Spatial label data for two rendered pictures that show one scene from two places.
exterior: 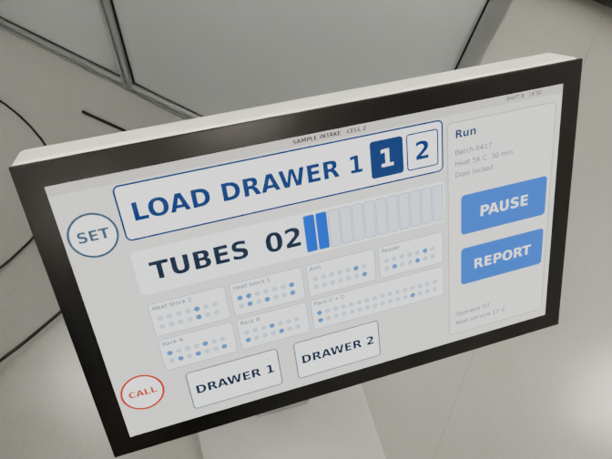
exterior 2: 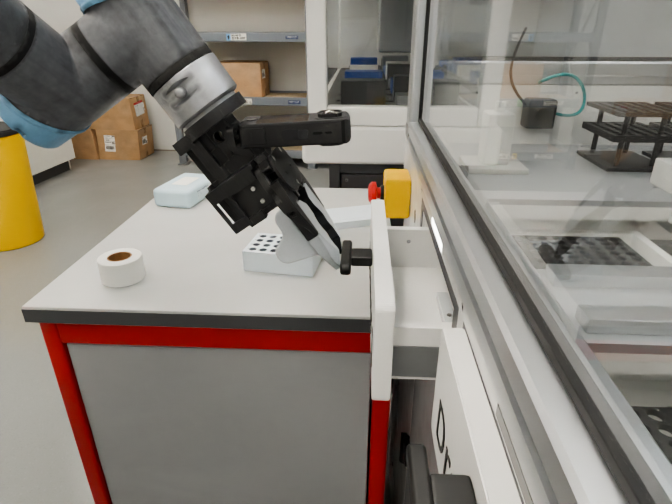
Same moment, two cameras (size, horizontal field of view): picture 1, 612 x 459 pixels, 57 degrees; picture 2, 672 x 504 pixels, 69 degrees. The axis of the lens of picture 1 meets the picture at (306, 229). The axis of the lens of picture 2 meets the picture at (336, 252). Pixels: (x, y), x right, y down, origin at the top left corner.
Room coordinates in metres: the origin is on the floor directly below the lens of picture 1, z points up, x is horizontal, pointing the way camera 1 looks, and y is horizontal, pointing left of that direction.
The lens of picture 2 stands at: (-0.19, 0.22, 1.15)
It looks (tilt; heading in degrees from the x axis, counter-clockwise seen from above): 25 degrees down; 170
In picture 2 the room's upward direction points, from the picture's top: straight up
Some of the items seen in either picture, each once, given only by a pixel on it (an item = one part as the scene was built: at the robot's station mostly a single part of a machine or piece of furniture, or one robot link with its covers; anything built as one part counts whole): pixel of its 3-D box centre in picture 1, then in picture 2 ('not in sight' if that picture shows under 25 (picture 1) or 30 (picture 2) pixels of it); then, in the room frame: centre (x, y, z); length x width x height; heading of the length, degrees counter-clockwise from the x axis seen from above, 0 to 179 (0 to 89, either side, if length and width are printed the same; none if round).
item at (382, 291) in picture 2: not in sight; (378, 281); (-0.68, 0.36, 0.87); 0.29 x 0.02 x 0.11; 166
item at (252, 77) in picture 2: not in sight; (242, 78); (-4.75, 0.23, 0.72); 0.41 x 0.32 x 0.28; 73
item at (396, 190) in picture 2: not in sight; (394, 193); (-0.99, 0.47, 0.88); 0.07 x 0.05 x 0.07; 166
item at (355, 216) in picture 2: not in sight; (350, 216); (-1.17, 0.43, 0.77); 0.13 x 0.09 x 0.02; 96
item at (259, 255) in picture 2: not in sight; (284, 253); (-0.98, 0.27, 0.78); 0.12 x 0.08 x 0.04; 69
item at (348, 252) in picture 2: not in sight; (356, 256); (-0.69, 0.33, 0.91); 0.07 x 0.04 x 0.01; 166
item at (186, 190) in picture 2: not in sight; (186, 189); (-1.38, 0.06, 0.78); 0.15 x 0.10 x 0.04; 156
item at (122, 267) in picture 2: not in sight; (121, 267); (-0.97, -0.01, 0.78); 0.07 x 0.07 x 0.04
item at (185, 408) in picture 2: not in sight; (263, 377); (-1.14, 0.21, 0.38); 0.62 x 0.58 x 0.76; 166
